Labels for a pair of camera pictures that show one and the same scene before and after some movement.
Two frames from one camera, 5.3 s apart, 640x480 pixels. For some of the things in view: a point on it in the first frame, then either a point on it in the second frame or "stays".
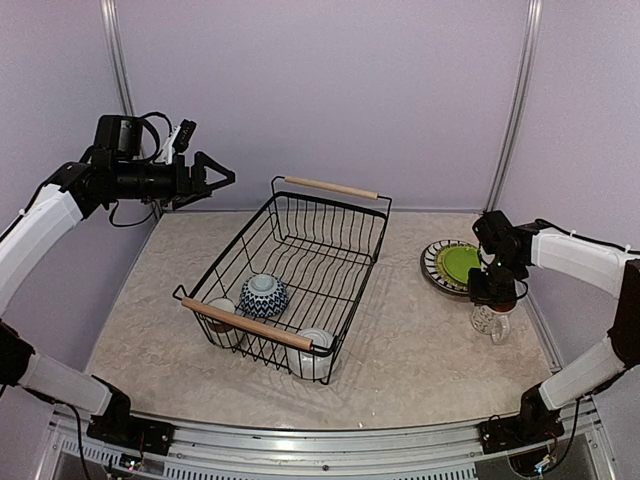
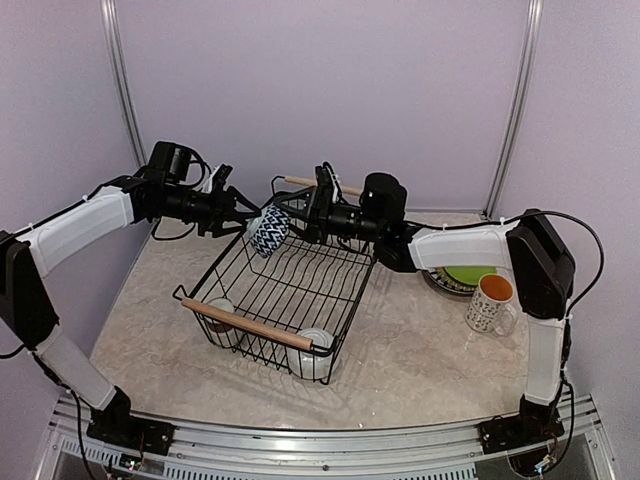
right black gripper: (479, 295) -> (315, 212)
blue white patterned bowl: (263, 295) -> (268, 229)
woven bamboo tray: (440, 265) stays
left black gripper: (183, 184) -> (223, 206)
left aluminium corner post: (111, 28) stays
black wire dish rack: (288, 285) stays
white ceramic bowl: (321, 362) stays
